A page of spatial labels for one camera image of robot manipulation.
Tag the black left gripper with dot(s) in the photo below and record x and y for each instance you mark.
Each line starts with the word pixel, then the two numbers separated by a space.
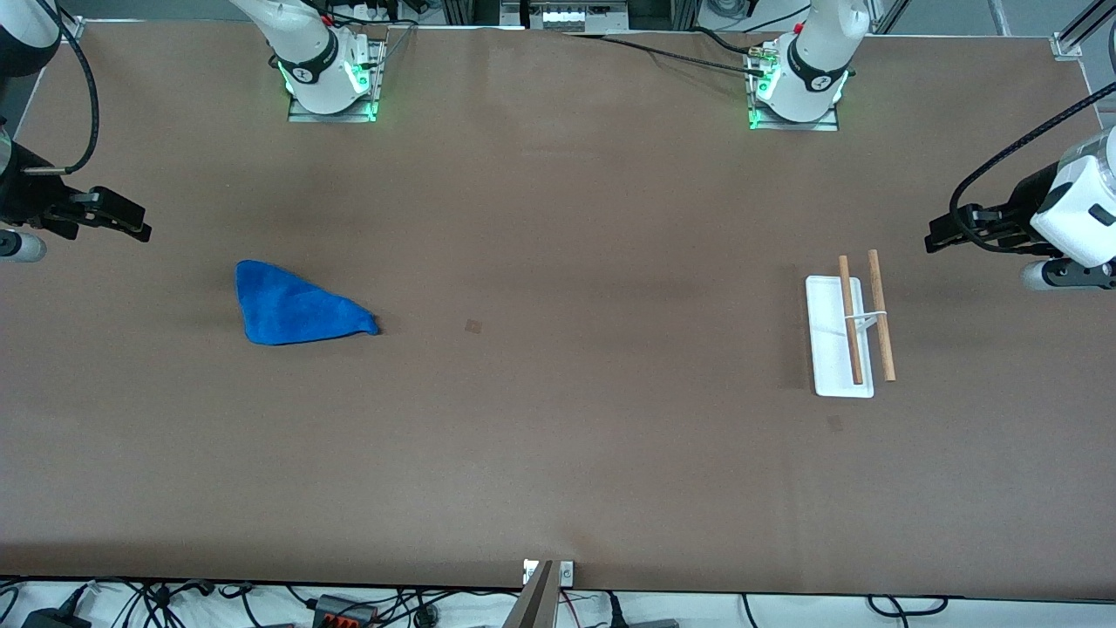
pixel 1022 204

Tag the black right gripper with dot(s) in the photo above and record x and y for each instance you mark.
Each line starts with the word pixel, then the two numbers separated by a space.
pixel 26 197

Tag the blue fleece towel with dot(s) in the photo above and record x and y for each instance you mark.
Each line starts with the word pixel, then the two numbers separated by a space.
pixel 288 310

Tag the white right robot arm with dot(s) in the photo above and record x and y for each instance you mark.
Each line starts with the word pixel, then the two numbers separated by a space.
pixel 305 35

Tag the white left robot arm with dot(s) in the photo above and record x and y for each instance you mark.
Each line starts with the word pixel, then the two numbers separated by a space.
pixel 811 52

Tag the black power adapter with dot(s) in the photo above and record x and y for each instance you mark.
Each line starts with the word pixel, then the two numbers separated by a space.
pixel 57 621

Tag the black and orange connector block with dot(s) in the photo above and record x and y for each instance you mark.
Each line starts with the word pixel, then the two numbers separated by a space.
pixel 342 616

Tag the white power strip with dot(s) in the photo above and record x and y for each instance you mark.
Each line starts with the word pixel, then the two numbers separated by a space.
pixel 562 16

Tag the small aluminium corner bracket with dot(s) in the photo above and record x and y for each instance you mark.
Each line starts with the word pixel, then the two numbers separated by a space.
pixel 74 28

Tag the aluminium frame profile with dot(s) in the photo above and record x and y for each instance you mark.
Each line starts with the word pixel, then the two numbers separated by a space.
pixel 1065 45

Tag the silver table edge bracket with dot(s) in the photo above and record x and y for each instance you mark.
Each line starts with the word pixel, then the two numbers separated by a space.
pixel 567 573

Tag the grey camera stand pole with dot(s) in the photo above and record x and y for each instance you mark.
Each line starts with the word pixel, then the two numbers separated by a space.
pixel 536 604

